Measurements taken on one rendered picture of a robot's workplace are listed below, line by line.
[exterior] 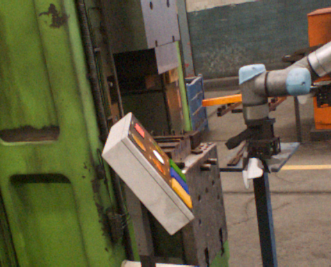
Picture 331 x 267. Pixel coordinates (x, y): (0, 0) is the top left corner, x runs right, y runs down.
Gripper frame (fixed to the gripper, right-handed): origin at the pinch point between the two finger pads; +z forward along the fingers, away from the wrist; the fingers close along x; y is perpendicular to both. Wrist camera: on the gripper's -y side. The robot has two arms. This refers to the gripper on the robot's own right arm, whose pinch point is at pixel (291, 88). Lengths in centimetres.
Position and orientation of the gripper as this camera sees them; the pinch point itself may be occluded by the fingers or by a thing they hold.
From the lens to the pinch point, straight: 196.3
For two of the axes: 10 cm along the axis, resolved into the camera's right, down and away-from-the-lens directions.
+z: -8.9, 0.4, 4.5
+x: 4.1, -3.3, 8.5
